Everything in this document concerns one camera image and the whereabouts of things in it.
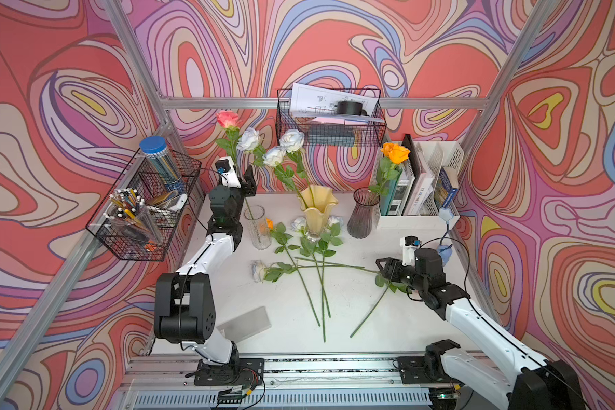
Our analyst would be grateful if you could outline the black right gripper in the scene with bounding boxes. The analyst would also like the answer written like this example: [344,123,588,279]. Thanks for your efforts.
[377,257,427,292]

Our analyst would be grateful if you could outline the pink artificial rose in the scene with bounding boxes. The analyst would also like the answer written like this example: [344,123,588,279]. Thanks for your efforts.
[214,109,252,216]
[350,274,409,338]

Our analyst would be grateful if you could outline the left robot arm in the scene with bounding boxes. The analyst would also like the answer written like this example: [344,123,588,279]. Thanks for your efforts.
[153,157,256,367]

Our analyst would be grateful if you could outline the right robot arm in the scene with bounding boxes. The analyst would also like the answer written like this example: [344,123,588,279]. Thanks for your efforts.
[376,245,588,409]

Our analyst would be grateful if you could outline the clear glass vase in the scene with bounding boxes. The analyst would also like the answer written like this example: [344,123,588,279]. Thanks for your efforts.
[244,205,272,250]

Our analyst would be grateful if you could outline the orange artificial rose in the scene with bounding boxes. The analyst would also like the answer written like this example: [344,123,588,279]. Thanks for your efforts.
[369,142,409,197]
[263,219,321,326]

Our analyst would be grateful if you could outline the purple ribbed glass vase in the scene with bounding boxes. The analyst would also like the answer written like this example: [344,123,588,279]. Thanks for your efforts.
[347,188,380,239]

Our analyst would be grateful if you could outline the teal book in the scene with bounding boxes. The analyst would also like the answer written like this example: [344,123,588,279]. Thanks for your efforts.
[379,170,402,216]

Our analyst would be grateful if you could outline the yellow wavy glass vase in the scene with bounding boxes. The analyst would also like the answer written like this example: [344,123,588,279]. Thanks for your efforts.
[300,184,338,241]

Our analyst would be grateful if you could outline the white pink book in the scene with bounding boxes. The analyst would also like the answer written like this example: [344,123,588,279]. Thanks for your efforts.
[404,146,435,216]

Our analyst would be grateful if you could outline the white desktop file organizer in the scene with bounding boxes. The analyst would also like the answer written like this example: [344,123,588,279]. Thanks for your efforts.
[376,140,465,231]

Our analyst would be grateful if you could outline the black white book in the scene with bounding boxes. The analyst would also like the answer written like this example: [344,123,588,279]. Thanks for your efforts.
[391,133,421,216]

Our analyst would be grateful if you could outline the blue colourful book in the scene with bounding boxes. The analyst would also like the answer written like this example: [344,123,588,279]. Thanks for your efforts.
[433,167,460,209]

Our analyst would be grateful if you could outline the blue lid pencil jar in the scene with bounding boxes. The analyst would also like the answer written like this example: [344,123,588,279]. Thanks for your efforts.
[139,136,186,194]

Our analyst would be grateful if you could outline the white paper sheets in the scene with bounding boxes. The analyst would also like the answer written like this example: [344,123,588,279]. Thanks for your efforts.
[290,83,384,123]

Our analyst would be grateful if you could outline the clear pen cup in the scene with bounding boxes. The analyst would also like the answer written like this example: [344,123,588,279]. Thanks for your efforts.
[104,188,163,246]

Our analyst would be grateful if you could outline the black tape roll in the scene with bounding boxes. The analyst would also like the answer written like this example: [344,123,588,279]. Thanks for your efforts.
[336,100,367,116]

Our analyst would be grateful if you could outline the green circuit board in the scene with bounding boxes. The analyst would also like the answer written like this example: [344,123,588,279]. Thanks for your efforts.
[217,389,248,403]

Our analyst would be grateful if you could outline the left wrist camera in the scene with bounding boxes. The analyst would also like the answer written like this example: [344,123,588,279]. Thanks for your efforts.
[215,156,242,188]

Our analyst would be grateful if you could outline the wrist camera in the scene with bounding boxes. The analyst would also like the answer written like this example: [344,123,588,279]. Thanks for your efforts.
[215,156,242,188]
[400,235,421,267]

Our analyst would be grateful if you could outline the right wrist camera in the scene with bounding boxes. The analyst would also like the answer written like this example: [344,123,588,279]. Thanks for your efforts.
[400,235,421,267]

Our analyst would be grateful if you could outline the black wire wall basket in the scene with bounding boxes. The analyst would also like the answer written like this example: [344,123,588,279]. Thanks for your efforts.
[275,86,386,147]

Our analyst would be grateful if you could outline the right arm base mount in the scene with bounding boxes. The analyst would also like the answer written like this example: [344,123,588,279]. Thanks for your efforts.
[394,355,459,384]

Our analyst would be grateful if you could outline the black wire side basket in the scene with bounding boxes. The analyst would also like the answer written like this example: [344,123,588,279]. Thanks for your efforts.
[85,150,204,261]

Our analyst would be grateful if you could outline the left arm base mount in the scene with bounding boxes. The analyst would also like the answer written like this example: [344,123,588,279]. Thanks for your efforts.
[186,358,265,388]

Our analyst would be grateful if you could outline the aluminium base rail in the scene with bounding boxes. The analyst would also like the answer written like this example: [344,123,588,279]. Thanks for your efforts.
[107,352,494,409]

